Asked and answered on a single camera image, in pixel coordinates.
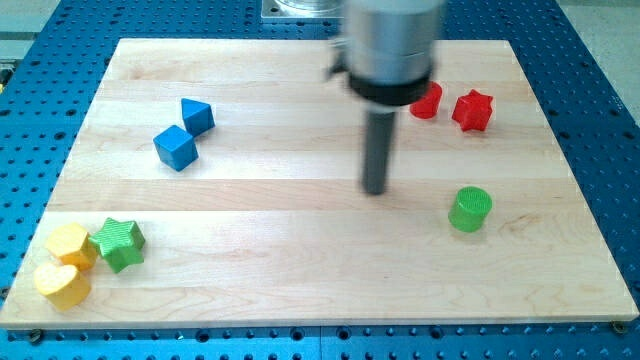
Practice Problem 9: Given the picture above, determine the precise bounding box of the green star block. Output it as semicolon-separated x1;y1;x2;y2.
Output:
89;218;146;273

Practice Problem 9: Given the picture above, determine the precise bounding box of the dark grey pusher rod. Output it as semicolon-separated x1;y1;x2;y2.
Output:
361;103;396;195

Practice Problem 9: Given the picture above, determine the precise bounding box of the blue triangle block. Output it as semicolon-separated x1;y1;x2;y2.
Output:
181;98;215;137

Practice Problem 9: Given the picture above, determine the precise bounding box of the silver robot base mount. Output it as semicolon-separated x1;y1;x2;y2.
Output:
261;0;344;19

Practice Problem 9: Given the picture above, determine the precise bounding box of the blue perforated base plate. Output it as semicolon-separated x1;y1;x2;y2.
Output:
1;1;639;359

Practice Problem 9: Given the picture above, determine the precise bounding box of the red star block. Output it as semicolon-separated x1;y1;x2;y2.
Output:
452;89;494;132

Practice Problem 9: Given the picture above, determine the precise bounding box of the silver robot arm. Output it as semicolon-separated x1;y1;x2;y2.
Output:
327;0;447;107

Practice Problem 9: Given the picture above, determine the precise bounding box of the yellow hexagon block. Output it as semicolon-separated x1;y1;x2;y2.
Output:
45;223;98;271

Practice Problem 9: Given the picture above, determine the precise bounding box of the yellow heart block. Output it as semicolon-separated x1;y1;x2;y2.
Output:
33;263;92;311

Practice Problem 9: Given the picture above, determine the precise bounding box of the light wooden board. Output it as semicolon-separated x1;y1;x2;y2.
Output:
1;39;638;329

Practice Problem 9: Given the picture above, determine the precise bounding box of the blue cube block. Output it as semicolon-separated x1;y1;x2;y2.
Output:
153;125;199;172

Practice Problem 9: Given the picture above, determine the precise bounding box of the green cylinder block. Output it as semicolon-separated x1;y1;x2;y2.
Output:
448;186;493;233

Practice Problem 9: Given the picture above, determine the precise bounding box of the red cylinder block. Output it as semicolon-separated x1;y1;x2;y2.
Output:
409;81;443;120

